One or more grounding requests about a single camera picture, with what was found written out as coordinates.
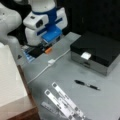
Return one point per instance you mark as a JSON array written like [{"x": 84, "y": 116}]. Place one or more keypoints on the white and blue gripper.
[{"x": 44, "y": 27}]

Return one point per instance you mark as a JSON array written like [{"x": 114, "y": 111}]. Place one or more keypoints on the black pen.
[{"x": 88, "y": 85}]

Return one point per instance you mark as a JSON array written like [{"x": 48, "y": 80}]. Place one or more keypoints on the silver folding laptop stand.
[{"x": 65, "y": 105}]

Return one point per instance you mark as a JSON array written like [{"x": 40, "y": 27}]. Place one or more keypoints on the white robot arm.
[{"x": 42, "y": 5}]

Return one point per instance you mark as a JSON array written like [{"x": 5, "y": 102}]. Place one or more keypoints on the black drawer box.
[{"x": 105, "y": 52}]

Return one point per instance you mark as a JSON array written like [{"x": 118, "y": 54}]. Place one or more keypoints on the orange block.
[{"x": 48, "y": 50}]

